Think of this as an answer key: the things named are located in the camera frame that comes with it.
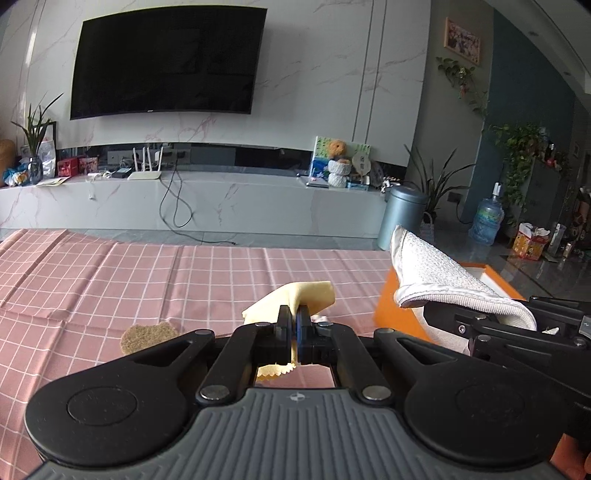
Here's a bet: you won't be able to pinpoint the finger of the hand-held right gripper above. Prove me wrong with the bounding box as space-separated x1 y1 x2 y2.
526 296 591 324
424 305 591 358

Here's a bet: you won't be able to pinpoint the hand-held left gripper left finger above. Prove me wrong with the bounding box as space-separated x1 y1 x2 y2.
134 305 294 403

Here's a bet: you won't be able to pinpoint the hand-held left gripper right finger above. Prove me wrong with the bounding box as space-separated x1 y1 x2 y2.
299 307 458 402

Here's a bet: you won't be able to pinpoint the yellow cloth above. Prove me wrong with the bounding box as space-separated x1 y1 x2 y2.
242 281 335 381

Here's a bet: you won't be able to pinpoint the white grey cloth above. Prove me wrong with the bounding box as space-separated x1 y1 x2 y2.
389 224 539 330

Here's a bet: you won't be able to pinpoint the orange cardboard box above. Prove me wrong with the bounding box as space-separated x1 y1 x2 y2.
373 262 527 356

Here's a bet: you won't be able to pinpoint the brown bear-shaped scrubbing pad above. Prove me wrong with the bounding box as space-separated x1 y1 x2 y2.
121 322 180 357

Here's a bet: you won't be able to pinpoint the red tissue box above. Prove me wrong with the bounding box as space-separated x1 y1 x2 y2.
512 223 551 261

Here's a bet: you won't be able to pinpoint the blue water bottle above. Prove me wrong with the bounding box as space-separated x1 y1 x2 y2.
469 182 505 245

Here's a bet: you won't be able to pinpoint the grey cabinet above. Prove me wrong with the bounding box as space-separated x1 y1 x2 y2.
526 157 578 241

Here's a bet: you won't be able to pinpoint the grey trash bin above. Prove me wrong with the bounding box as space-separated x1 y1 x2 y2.
378 185 428 251

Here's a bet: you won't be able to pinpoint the white marble television console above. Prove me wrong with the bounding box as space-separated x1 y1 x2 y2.
0 168 389 238

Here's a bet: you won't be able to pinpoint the long-leaved potted plant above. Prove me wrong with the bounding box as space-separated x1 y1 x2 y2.
404 144 476 224

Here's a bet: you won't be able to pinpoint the pink checked tablecloth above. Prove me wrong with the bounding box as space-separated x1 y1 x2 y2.
0 229 393 480

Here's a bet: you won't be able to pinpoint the ornaments on cabinet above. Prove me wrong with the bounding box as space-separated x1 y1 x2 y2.
538 134 573 174

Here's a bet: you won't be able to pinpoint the trailing pothos plant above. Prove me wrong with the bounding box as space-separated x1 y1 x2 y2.
489 122 548 227

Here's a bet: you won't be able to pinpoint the round hand fan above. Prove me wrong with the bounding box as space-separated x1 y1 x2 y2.
352 153 372 185

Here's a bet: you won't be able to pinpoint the white router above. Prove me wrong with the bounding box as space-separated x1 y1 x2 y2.
127 147 163 181

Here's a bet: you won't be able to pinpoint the hanging vine plant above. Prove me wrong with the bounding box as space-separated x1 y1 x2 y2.
436 56 489 116

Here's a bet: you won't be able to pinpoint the plant in glass vase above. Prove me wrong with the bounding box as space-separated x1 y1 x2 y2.
11 93 64 185

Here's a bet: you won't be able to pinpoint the golden vase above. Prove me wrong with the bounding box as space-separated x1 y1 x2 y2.
0 138 17 188

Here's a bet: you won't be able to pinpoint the black cable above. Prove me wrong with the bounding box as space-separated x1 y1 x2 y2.
159 168 236 245

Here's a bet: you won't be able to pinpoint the white charger cable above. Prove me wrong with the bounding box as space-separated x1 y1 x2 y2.
87 171 114 201

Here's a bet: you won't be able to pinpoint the framed wall picture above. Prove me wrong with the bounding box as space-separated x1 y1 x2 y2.
444 17 482 66

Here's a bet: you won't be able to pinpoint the black wall television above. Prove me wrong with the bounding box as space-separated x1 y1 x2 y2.
70 6 267 121

